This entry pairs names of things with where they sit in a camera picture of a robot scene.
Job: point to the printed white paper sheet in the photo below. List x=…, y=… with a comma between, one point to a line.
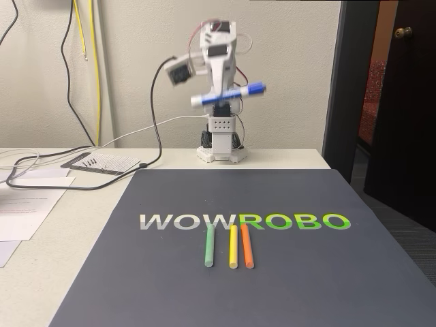
x=30, y=211

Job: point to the green chalk stick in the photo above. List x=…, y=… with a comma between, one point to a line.
x=209, y=245

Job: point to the small black round cap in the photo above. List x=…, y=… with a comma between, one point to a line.
x=143, y=166

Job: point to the grey WOWROBO mat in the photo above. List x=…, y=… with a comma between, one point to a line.
x=306, y=289

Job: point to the dark wooden door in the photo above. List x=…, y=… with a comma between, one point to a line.
x=408, y=119

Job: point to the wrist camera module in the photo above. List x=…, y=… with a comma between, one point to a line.
x=180, y=72

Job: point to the yellow chalk stick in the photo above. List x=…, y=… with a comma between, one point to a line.
x=233, y=247

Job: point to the dark grey door frame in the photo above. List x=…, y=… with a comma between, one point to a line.
x=344, y=85

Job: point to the striped screw card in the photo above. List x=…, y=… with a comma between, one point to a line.
x=116, y=163

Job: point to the pale lavender paper sheet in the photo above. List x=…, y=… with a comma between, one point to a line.
x=7, y=252

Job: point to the brass door knob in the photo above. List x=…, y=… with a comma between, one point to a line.
x=403, y=32

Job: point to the blank white paper sheet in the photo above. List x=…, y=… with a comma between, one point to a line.
x=51, y=182

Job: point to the blue whiteboard marker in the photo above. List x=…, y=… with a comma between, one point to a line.
x=248, y=90

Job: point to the red upholstered seat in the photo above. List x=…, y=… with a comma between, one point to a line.
x=373, y=102

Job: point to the orange chalk stick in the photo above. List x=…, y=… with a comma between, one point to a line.
x=247, y=245

